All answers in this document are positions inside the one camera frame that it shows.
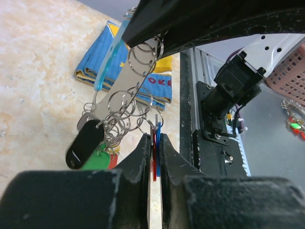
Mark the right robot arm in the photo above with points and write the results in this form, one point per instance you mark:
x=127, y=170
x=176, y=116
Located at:
x=238, y=80

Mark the pink plastic basket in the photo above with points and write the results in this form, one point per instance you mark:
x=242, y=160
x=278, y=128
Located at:
x=288, y=78

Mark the red key tag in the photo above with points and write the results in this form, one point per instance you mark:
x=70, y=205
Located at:
x=154, y=154

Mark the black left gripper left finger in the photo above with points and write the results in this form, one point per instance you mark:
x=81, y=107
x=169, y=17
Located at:
x=89, y=199

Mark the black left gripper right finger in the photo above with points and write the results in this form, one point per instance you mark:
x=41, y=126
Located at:
x=191, y=200

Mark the blue key tag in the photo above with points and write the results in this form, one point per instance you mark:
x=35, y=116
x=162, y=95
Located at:
x=158, y=136

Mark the black key tag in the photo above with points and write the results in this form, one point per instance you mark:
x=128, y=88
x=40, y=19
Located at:
x=84, y=144

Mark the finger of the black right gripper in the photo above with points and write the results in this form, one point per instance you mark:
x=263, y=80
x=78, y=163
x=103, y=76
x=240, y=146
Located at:
x=206, y=30
x=153, y=17

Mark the green key tag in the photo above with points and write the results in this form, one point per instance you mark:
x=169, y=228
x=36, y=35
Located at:
x=99, y=160

